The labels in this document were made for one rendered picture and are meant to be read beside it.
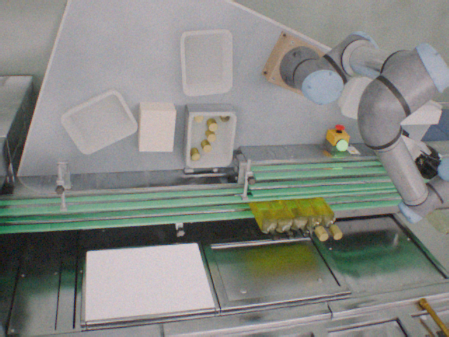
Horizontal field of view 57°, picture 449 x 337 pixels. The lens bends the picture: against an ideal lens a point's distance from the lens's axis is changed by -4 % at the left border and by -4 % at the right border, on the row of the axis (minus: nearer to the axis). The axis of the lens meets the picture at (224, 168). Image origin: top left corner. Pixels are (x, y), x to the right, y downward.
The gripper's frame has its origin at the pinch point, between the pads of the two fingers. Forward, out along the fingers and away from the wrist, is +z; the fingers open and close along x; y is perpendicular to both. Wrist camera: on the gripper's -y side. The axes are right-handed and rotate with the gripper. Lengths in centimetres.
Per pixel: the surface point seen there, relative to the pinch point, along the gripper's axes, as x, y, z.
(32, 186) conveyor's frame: 68, 115, 27
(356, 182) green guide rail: 24.8, -1.9, 17.6
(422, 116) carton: -9.2, -23.6, 28.8
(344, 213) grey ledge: 41.9, -9.8, 21.7
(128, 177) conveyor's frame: 56, 83, 29
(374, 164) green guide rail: 15.2, -5.9, 18.8
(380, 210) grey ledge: 35.6, -27.3, 21.7
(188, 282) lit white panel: 67, 60, -9
